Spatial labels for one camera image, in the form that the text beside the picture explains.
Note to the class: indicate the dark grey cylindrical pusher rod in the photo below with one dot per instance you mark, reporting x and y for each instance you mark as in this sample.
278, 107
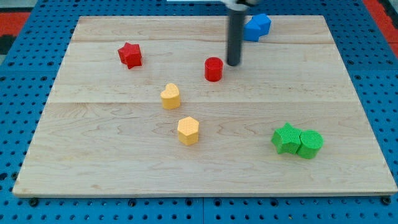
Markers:
235, 36

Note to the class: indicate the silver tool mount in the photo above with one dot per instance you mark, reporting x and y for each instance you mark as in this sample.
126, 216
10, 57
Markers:
240, 5

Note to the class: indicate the red cylinder block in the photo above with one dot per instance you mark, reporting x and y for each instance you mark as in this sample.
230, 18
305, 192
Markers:
213, 69

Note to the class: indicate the blue triangle block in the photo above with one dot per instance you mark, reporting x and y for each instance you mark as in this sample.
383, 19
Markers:
252, 31

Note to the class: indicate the blue cube block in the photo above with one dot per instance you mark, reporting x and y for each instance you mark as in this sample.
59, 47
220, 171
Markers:
264, 23

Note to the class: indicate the yellow heart block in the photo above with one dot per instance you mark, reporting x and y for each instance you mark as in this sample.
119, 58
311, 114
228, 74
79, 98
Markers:
170, 97

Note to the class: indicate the red star block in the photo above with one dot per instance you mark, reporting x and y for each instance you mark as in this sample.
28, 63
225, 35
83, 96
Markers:
130, 55

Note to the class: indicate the yellow hexagon block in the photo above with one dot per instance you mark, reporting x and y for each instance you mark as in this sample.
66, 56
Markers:
188, 129

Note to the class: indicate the wooden board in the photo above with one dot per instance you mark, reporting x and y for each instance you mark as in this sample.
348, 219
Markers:
104, 133

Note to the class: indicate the green star block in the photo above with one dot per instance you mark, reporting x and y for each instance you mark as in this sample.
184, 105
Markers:
287, 139

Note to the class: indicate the green cylinder block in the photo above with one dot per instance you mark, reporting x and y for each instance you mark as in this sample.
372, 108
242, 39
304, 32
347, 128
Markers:
311, 143

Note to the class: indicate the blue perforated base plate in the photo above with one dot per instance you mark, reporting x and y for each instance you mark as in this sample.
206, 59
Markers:
31, 65

